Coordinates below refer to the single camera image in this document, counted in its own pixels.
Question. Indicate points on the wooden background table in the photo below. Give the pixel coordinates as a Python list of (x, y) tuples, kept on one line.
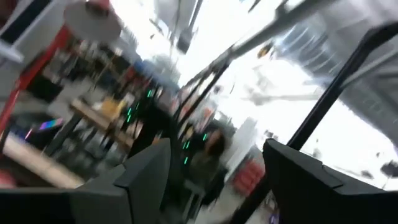
[(93, 116)]

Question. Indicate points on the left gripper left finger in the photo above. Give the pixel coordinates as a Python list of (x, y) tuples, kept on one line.
[(93, 205)]

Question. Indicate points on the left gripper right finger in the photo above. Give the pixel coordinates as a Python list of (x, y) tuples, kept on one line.
[(326, 202)]

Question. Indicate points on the black computer RGB lights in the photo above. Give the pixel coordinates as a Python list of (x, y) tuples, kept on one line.
[(49, 124)]

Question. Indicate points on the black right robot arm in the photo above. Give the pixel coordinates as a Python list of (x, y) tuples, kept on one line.
[(155, 124)]

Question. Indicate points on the person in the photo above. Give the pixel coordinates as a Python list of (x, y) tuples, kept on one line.
[(208, 165)]

